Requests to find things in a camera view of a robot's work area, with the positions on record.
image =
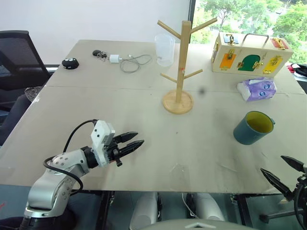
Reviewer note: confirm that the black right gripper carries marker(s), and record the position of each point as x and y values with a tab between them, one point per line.
302	182

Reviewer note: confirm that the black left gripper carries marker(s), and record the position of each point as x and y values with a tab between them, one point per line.
112	152

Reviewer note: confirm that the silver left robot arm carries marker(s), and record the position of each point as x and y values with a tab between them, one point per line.
48	187

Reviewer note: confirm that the teal mug yellow inside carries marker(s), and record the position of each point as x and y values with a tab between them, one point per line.
244	134

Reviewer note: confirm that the wooden mug tree stand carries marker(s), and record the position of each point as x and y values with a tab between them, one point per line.
182	60

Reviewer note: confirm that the clear plastic measuring cup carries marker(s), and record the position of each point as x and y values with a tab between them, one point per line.
164	50

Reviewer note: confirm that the black chair base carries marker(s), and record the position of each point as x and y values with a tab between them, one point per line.
278	215

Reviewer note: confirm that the silver left robot leg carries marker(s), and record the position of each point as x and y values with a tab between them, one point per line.
144	210

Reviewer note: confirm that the silver robot leg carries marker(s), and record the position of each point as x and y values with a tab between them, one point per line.
208	206
144	210

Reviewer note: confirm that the white charger plug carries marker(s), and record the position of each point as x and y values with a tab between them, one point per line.
114	59

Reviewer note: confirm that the silver right robot leg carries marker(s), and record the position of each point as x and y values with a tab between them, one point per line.
208	206

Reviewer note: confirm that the purple tissue pack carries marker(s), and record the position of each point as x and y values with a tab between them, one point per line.
259	91

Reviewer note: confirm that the black car key with keyring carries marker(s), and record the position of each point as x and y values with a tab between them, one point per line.
96	52

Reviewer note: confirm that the black round device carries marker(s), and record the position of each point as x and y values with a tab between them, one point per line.
70	63

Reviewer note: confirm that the black red cloth pile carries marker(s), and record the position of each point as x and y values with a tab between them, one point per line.
298	70

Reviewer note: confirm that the grey robot torso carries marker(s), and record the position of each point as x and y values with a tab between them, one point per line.
196	225

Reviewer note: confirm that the wooden lock latch box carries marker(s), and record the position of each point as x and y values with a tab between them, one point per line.
239	54

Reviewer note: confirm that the black mesh office chair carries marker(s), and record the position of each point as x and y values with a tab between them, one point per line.
19	55

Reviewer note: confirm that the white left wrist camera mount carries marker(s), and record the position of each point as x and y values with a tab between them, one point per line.
99	136

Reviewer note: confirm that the black table frame leg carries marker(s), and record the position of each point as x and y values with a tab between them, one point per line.
244	210
104	210

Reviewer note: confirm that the dark window frame post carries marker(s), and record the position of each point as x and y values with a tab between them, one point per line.
192	19

